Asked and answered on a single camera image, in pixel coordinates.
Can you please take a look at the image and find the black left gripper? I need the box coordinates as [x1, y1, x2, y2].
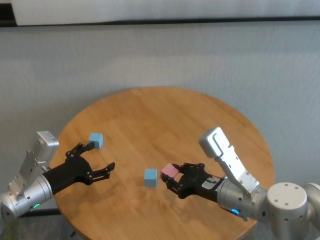
[41, 140, 116, 196]

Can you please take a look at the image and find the light blue cube block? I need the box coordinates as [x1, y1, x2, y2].
[144, 168, 159, 188]
[88, 132, 104, 150]

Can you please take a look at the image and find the pink cube block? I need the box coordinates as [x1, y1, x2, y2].
[160, 163, 180, 180]

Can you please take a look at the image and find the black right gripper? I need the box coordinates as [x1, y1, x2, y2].
[159, 162, 227, 204]

